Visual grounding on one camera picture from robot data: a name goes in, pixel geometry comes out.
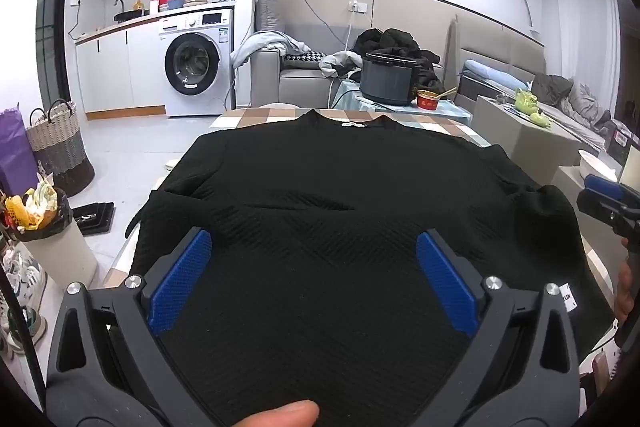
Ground white sneakers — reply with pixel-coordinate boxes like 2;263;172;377
0;247;48;353

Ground person's right hand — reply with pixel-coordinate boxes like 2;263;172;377
614;257;640;324

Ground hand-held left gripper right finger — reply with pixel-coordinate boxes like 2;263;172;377
416;227;583;427

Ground dark electric cooker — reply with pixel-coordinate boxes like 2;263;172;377
361;52;418;104

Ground grey padded headboard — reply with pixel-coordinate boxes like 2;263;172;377
445;14;548;92

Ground dark glass door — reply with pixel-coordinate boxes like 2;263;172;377
37;0;76;108

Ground black jacket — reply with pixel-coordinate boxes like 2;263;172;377
352;27;446;95

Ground trash bin with black bag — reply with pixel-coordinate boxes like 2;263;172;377
5;187;98;290

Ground small grey box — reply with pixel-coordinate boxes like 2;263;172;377
550;164;626;208

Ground purple bag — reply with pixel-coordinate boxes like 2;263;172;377
0;107;38;198

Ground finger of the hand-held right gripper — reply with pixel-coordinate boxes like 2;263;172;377
584;173;640;208
576;189;640;235

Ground white grey garment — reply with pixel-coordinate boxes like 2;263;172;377
320;51;363;80

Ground light grey hoodie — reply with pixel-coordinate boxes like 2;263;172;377
231;29;311;68

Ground large green frog toy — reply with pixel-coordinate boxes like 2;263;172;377
515;88;540;112

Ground person's left hand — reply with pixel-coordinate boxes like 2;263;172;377
235;399;321;427

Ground woven basket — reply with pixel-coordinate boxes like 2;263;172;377
26;99;96;198

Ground light blue pillow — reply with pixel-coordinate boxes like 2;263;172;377
462;59;531;90

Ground white cable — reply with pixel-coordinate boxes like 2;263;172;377
327;12;353;108

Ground black box with red label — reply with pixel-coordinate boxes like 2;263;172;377
605;119;640;165

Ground small table with teal cloth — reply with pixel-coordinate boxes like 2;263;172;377
330;79;473;125

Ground white basin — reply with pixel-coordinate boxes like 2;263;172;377
577;149;621;182

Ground grey bench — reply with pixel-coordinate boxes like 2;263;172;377
472;94;596;188

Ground white curtain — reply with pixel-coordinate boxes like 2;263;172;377
542;0;618;78

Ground black knit sweater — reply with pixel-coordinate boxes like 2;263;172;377
125;109;618;427

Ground grey duvet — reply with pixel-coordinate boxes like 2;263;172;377
530;74;613;132

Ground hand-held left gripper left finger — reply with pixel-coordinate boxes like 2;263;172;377
46;227;221;427

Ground white base cabinets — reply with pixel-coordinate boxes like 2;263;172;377
75;27;168;115

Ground grey pillow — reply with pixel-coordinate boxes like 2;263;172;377
255;0;287;32

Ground white washing machine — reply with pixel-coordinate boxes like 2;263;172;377
159;8;236;116

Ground checked blanket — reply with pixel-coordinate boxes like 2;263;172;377
102;104;616;308

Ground grey sofa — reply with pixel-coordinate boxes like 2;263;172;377
250;24;451;110

